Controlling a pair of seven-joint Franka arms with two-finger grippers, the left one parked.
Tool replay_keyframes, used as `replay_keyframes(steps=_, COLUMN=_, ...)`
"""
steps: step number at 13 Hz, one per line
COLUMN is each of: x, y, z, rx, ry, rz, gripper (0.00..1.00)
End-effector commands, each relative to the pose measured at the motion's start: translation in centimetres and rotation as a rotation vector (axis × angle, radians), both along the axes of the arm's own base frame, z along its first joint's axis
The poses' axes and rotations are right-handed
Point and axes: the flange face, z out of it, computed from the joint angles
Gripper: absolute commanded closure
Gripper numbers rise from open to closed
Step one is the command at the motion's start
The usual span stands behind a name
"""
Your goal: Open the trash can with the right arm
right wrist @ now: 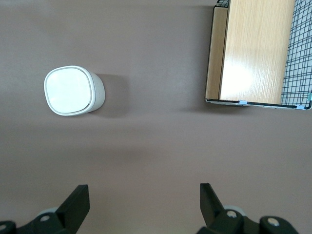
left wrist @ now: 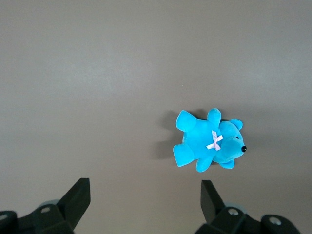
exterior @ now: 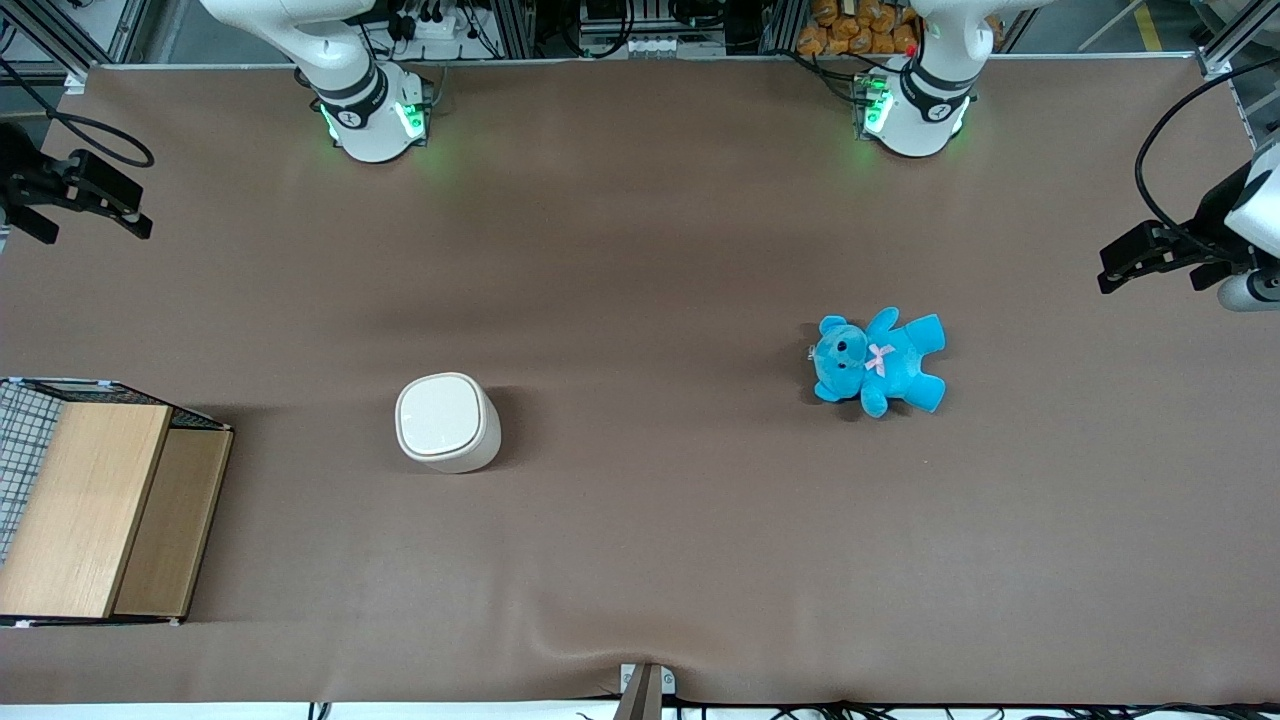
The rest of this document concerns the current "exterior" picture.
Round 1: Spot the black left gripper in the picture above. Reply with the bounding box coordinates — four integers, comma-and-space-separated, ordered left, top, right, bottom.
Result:
1098, 162, 1257, 294

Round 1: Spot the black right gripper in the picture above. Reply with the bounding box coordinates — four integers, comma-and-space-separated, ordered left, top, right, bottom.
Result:
0, 122, 154, 244

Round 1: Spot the white lidded trash can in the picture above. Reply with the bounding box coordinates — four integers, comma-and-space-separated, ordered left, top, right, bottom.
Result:
394, 372, 502, 474

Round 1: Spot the wooden shelf rack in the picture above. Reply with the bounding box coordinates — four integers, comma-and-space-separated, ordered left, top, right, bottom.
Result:
0, 377, 234, 628

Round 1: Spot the light wooden shelf box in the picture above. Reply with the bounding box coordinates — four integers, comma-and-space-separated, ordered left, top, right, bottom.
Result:
0, 401, 234, 620

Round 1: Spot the blue teddy bear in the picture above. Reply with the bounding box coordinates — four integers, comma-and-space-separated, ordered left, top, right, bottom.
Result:
808, 307, 947, 419

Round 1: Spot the pile of orange bread rolls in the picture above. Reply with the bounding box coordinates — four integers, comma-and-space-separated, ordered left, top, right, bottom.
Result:
797, 0, 1004, 58

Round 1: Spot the white power strip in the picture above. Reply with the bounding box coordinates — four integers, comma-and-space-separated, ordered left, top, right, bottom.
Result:
403, 8, 473, 43

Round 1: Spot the brown table mat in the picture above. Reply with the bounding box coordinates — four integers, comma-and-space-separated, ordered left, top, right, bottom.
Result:
0, 55, 1280, 706

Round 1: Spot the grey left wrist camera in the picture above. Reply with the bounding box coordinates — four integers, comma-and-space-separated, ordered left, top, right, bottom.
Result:
1217, 268, 1280, 313

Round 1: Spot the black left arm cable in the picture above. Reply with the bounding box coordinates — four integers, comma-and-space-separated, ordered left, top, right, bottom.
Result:
1135, 58, 1280, 246

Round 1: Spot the aluminium frame post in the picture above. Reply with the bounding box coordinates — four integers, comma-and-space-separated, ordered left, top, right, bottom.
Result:
0, 0, 151, 93
1195, 0, 1280, 79

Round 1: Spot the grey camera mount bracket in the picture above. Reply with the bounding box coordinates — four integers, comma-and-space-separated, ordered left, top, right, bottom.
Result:
612, 662, 677, 720

